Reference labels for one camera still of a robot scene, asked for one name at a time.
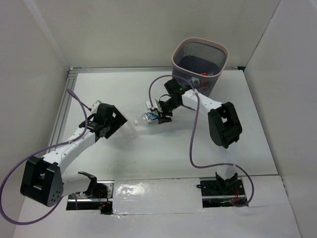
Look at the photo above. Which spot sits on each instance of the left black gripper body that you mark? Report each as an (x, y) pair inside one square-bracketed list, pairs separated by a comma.
[(118, 120)]

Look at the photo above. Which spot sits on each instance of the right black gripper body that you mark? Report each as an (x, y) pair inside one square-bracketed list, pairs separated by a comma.
[(167, 107)]

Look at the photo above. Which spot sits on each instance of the green blue label bottle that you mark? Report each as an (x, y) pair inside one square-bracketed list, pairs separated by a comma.
[(146, 119)]

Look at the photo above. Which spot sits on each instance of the clear unlabelled plastic bottle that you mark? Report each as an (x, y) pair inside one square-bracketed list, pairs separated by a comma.
[(128, 130)]

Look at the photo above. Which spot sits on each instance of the red label water bottle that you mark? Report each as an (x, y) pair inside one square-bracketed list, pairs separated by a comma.
[(202, 84)]

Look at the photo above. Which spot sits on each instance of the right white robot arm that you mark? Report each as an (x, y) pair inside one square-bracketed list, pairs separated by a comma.
[(224, 125)]

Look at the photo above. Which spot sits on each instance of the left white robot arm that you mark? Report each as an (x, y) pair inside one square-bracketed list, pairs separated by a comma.
[(44, 180)]

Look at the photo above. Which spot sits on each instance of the grey mesh waste bin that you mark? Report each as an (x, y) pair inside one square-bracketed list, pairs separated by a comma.
[(194, 56)]

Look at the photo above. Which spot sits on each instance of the shiny tape sheet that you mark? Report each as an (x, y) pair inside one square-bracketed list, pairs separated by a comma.
[(157, 196)]

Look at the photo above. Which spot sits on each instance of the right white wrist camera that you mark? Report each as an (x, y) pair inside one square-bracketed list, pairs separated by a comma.
[(153, 105)]

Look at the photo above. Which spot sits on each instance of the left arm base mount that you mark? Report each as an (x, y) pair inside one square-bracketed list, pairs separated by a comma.
[(101, 200)]

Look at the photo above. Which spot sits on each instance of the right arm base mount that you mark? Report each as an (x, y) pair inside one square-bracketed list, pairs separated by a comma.
[(213, 196)]

